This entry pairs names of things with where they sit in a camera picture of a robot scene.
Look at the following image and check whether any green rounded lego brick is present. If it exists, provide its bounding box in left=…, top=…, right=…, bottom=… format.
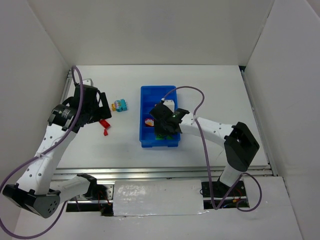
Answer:
left=155, top=134, right=165, bottom=140

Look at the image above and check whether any red sloped lego piece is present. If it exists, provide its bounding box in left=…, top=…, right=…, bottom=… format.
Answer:
left=99, top=119, right=111, bottom=129

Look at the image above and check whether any red flower lego brick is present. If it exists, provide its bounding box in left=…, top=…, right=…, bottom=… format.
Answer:
left=144, top=118, right=155, bottom=128

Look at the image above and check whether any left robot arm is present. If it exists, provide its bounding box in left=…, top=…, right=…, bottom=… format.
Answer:
left=2, top=84, right=112, bottom=219

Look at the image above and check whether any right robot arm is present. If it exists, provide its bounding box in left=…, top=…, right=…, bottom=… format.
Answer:
left=149, top=103, right=260, bottom=188

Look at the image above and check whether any small yellow lego piece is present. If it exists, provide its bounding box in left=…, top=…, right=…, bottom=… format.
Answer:
left=111, top=103, right=116, bottom=112

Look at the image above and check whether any teal printed lego block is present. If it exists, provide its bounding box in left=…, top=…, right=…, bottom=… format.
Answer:
left=114, top=98, right=128, bottom=112

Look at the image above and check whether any blue divided plastic tray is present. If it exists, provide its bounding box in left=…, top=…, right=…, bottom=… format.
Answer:
left=139, top=85, right=181, bottom=148

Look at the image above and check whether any white foil cover panel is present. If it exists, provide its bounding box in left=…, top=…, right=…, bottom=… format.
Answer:
left=113, top=179, right=205, bottom=217

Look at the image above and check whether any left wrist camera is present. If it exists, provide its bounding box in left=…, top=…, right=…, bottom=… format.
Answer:
left=82, top=78, right=94, bottom=87

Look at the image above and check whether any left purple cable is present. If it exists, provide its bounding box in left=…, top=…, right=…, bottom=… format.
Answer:
left=0, top=65, right=85, bottom=238

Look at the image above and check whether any purple cable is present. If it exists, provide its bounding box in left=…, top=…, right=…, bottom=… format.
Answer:
left=0, top=65, right=85, bottom=238
left=161, top=86, right=263, bottom=213

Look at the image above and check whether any aluminium frame rail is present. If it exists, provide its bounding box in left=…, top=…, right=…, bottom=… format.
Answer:
left=51, top=166, right=272, bottom=181

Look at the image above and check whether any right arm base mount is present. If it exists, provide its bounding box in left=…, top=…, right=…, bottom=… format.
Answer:
left=199, top=180, right=250, bottom=210

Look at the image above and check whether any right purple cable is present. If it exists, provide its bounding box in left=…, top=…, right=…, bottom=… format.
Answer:
left=161, top=86, right=263, bottom=213

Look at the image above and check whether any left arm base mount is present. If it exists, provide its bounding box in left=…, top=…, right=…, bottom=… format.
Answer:
left=65, top=184, right=115, bottom=217

